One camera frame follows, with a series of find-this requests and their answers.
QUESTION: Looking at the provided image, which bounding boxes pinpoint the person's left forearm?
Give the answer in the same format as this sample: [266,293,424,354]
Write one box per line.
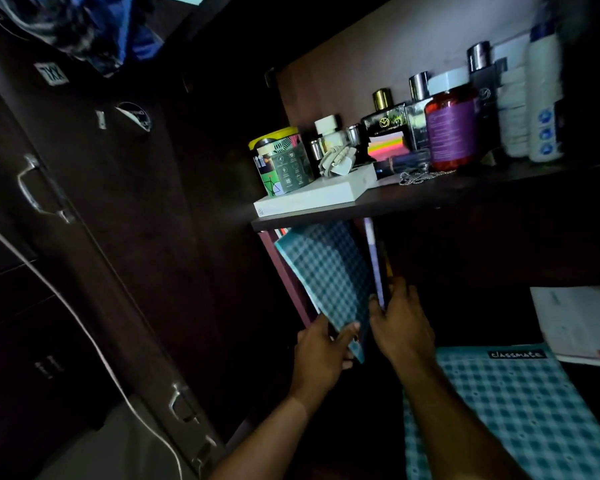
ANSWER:
[207,389,327,480]

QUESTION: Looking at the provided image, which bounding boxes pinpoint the person's left hand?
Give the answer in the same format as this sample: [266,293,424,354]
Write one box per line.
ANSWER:
[290,315,362,400]

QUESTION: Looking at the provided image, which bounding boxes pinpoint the black perfume bottle silver cap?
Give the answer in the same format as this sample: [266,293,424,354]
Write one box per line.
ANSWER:
[404,72,435,151]

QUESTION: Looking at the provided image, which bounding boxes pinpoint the blue patterned cloth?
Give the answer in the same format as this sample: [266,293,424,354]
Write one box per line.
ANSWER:
[0,0,167,78]

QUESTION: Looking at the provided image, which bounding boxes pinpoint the colourful sticky notes stack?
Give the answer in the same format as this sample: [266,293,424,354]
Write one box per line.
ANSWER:
[367,135,407,164]

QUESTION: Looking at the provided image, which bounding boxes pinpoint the white papers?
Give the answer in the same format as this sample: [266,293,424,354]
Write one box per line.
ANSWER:
[530,284,600,369]

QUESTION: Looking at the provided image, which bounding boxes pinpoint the white flat box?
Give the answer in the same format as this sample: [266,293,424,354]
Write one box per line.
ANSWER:
[253,163,379,219]

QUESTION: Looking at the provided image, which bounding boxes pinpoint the maroon book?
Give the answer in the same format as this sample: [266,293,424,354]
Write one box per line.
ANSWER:
[258,229,317,329]

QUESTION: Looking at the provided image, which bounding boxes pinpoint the white perfume bottle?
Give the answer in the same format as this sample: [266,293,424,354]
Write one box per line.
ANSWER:
[313,114,342,151]

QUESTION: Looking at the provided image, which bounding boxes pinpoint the small silver-capped bottle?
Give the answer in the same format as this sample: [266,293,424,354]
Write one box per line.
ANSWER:
[309,137,327,176]

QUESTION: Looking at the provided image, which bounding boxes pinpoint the small black case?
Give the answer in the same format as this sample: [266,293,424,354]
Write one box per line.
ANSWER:
[374,149,433,179]

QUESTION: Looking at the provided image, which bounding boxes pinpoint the silver door handle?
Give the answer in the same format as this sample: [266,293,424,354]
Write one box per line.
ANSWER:
[192,437,217,476]
[17,154,76,225]
[168,383,201,424]

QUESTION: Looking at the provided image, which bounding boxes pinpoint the white cable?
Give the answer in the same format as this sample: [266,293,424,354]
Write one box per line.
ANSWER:
[0,212,184,480]

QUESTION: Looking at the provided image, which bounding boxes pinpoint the dark wooden cupboard door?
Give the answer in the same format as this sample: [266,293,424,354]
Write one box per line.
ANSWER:
[0,0,281,480]

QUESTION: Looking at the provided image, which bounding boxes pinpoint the white ribbed jar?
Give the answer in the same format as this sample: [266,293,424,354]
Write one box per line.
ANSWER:
[494,39,532,159]

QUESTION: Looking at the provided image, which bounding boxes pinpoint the round dark sticker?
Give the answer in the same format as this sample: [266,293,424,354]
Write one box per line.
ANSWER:
[114,101,153,133]

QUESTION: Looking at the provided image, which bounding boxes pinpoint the tall black bottle silver cap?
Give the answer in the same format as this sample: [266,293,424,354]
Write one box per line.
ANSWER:
[467,41,502,148]

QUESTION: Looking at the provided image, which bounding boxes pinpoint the silver chain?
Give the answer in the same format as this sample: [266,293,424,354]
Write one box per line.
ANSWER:
[398,168,457,186]

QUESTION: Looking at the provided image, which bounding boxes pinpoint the purple notebook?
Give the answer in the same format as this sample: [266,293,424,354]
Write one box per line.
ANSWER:
[363,218,387,311]

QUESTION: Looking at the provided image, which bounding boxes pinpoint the white rectangular sticker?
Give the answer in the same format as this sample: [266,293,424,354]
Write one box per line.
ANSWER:
[33,62,70,87]

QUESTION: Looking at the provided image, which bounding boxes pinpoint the dark wooden shelf board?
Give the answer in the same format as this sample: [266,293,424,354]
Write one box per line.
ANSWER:
[251,160,600,232]

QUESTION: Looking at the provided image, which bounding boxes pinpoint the person's right hand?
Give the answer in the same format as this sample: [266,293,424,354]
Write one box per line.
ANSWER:
[369,277,437,369]

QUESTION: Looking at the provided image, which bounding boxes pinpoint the colourful round tin yellow lid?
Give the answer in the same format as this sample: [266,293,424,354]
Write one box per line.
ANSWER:
[248,126,315,196]

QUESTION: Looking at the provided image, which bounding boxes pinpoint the white charger with cable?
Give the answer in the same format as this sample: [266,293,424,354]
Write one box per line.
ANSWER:
[318,145,357,179]

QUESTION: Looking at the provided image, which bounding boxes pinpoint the red bottle purple label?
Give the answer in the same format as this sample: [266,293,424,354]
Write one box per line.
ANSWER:
[424,69,481,171]

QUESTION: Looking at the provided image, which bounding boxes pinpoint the black perfume bottle gold cap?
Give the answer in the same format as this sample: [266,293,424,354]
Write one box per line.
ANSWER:
[360,88,407,145]

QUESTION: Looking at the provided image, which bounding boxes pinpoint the white bottle blue label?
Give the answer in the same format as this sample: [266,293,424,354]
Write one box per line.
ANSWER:
[526,9,567,163]

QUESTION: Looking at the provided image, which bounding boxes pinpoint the teal checked notebook black label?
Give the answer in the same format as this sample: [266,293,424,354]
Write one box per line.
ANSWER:
[403,344,600,480]

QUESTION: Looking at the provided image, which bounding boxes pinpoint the person's right forearm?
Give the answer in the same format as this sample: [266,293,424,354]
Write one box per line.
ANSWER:
[402,352,531,480]

